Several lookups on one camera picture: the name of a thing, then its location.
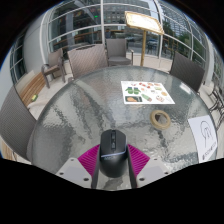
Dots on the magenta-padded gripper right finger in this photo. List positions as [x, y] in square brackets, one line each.
[138, 161]

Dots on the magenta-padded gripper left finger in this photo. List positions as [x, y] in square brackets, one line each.
[86, 161]

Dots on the black computer mouse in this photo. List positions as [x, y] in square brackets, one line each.
[113, 163]

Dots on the white mouse pad with drawing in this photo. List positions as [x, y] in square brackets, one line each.
[203, 146]

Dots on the beige tape roll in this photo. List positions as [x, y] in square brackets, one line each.
[154, 124]

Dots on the printed picture sheet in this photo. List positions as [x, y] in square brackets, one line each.
[146, 93]

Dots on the wooden slatted bench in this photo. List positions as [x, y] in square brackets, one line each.
[6, 150]
[31, 86]

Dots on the small yellow-green object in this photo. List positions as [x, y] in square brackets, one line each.
[34, 97]

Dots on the black metal chair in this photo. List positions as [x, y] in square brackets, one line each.
[218, 98]

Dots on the grey wicker armchair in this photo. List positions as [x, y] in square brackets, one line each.
[116, 48]
[55, 58]

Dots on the gold menu stand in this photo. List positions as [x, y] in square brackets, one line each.
[143, 21]

